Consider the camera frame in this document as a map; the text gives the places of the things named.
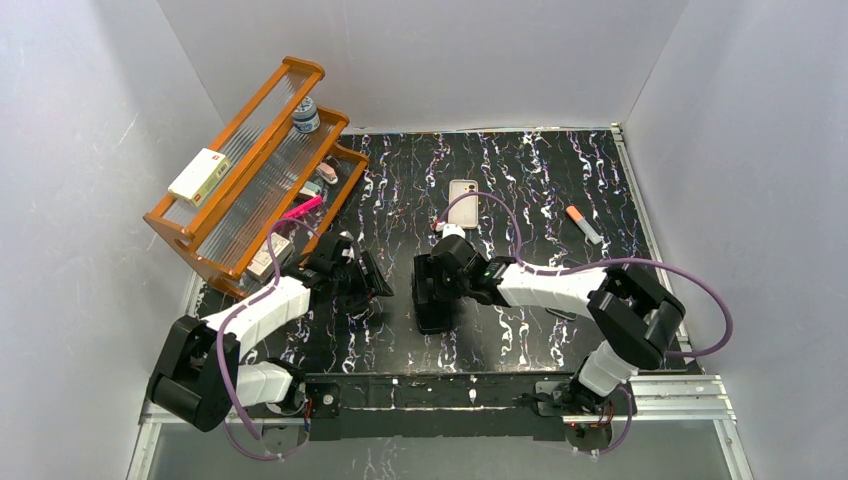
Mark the beige phone case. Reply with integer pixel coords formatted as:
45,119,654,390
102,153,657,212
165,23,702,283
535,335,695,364
447,179,479,230

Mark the silver-edged smartphone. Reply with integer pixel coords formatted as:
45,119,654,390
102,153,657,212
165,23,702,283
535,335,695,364
545,308,577,322

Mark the black phone case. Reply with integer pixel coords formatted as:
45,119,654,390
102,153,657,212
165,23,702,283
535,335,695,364
360,250,394,298

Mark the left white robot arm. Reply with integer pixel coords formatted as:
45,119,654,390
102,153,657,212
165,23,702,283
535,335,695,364
146,233,394,435

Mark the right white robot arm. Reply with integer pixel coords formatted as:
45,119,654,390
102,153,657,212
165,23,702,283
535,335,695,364
411,234,686,413

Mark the small grey cardboard box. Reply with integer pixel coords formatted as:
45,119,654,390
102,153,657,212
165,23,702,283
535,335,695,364
246,233,294,282

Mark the pink highlighter marker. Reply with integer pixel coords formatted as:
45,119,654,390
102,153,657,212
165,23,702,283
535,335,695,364
283,195,324,219

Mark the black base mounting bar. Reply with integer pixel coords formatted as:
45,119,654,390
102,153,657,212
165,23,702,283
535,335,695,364
241,372,637,452

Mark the small grey white eraser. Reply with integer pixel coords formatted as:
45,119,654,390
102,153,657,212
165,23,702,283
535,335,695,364
297,186,322,201

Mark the pink white small stapler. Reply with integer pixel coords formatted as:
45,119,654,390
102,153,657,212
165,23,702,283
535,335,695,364
315,162,339,185

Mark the orange wooden shelf rack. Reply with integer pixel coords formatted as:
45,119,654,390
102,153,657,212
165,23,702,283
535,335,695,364
143,56,369,299

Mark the orange capped white marker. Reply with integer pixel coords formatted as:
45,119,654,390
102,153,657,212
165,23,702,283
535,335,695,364
566,205,603,245

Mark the blue white ceramic jar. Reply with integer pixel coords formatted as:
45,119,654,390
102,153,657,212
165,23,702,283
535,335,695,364
291,96,321,134

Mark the white red box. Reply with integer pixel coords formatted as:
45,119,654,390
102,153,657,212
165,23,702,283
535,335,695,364
168,148,231,207

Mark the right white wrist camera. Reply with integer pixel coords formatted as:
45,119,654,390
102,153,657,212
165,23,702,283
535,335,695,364
434,222,466,240

